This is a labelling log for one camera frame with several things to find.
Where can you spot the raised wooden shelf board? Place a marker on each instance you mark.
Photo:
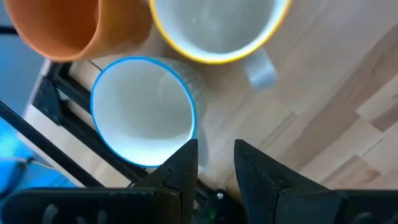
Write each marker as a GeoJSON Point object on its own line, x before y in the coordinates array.
{"type": "Point", "coordinates": [236, 118]}

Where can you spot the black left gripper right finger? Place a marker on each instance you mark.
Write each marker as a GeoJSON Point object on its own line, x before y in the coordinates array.
{"type": "Point", "coordinates": [286, 199]}

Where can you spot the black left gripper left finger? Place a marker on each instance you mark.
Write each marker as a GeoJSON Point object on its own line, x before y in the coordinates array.
{"type": "Point", "coordinates": [109, 208]}

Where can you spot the white mug yellow rim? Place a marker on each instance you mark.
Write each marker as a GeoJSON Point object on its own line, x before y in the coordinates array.
{"type": "Point", "coordinates": [217, 25]}

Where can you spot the orange faceted mug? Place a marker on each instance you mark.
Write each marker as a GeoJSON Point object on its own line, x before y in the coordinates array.
{"type": "Point", "coordinates": [56, 28]}

